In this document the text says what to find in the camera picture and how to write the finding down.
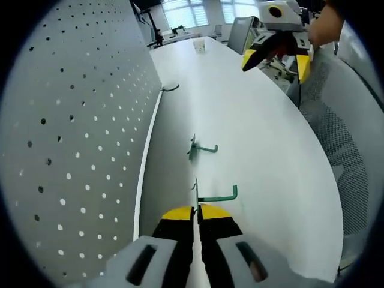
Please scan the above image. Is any white mesh office chair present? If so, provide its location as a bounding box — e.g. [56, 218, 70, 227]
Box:
[284, 22, 384, 271]

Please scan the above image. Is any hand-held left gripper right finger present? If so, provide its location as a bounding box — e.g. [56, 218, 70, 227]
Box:
[197, 203, 334, 288]

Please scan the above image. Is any white paper cup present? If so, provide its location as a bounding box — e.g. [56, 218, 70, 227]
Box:
[193, 38, 208, 55]

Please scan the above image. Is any white perforated mounting plate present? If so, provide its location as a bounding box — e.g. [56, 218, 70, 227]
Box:
[0, 0, 165, 284]

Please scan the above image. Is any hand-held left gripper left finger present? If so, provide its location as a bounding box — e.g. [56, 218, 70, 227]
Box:
[104, 206, 195, 288]

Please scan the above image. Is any window with blinds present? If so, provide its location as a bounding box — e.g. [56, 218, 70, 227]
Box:
[161, 0, 256, 29]

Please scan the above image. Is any green hook assembly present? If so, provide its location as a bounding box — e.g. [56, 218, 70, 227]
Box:
[191, 176, 239, 217]
[186, 133, 220, 160]

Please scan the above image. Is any monitor on black stand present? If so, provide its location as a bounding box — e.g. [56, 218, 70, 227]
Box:
[131, 0, 164, 48]

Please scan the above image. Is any person's right hand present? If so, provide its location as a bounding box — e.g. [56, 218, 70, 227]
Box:
[307, 17, 334, 49]

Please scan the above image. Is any grey office chair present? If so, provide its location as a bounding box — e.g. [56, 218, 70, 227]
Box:
[227, 16, 256, 55]

